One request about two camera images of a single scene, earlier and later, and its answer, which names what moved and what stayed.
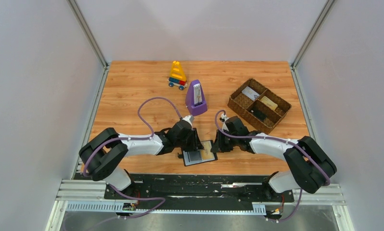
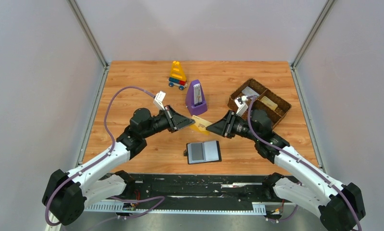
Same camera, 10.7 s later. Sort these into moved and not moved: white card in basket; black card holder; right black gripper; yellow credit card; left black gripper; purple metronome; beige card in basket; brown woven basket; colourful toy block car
Moved: right black gripper; left black gripper; yellow credit card; black card holder
Not moved: colourful toy block car; white card in basket; purple metronome; brown woven basket; beige card in basket
